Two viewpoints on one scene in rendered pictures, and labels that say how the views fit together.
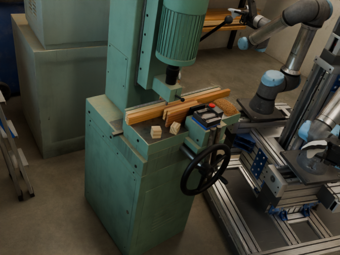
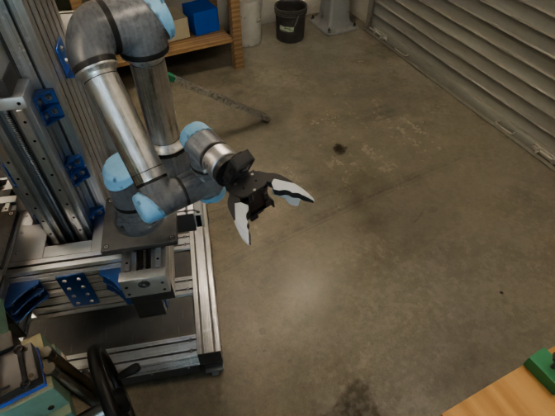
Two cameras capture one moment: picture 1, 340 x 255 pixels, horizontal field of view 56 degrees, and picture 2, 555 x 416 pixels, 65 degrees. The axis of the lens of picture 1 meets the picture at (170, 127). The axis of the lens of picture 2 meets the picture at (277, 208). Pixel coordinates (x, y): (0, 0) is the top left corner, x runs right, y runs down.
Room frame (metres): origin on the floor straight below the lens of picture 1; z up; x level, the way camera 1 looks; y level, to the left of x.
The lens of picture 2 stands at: (0.63, 0.06, 1.84)
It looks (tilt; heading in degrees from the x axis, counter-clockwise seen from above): 47 degrees down; 284
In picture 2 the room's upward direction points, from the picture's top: straight up
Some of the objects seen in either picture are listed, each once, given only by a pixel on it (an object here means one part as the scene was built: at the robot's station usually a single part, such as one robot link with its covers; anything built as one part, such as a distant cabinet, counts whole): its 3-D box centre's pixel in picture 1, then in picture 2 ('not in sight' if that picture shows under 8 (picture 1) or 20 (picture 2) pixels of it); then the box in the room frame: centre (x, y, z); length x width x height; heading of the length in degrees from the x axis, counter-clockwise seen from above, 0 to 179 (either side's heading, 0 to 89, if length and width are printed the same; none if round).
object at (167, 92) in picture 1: (166, 89); not in sight; (1.33, 0.05, 1.03); 0.14 x 0.07 x 0.09; 44
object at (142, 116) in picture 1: (183, 104); not in sight; (1.40, -0.05, 0.92); 0.67 x 0.02 x 0.04; 134
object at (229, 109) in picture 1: (225, 104); not in sight; (1.49, -0.26, 0.92); 0.14 x 0.09 x 0.04; 44
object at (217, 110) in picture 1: (209, 115); (7, 366); (1.24, -0.17, 0.99); 0.13 x 0.11 x 0.06; 134
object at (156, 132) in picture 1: (156, 132); not in sight; (1.12, 0.06, 0.92); 0.04 x 0.04 x 0.04; 23
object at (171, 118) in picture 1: (186, 115); not in sight; (1.29, -0.06, 0.93); 0.24 x 0.01 x 0.06; 134
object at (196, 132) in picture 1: (204, 128); (21, 383); (1.24, -0.16, 0.92); 0.15 x 0.13 x 0.09; 134
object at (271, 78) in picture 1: (271, 83); not in sight; (1.72, -0.52, 0.98); 0.13 x 0.12 x 0.14; 128
